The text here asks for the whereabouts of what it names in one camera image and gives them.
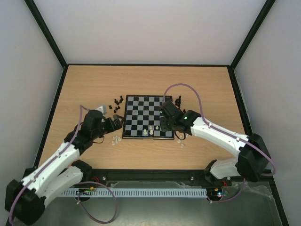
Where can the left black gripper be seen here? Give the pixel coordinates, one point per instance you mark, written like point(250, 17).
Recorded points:
point(118, 125)

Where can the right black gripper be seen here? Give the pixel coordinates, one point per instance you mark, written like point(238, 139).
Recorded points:
point(164, 123)

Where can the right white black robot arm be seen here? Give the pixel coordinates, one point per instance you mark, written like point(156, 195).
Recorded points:
point(250, 155)

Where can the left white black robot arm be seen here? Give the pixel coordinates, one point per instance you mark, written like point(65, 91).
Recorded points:
point(28, 198)

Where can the black white chess board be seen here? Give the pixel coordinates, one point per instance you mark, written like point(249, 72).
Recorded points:
point(142, 111)

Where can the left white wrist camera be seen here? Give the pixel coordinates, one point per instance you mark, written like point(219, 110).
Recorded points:
point(102, 109)

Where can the black aluminium frame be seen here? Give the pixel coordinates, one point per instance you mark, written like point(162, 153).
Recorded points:
point(160, 175)

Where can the grey slotted cable duct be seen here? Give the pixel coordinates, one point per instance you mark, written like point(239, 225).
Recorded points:
point(137, 193)

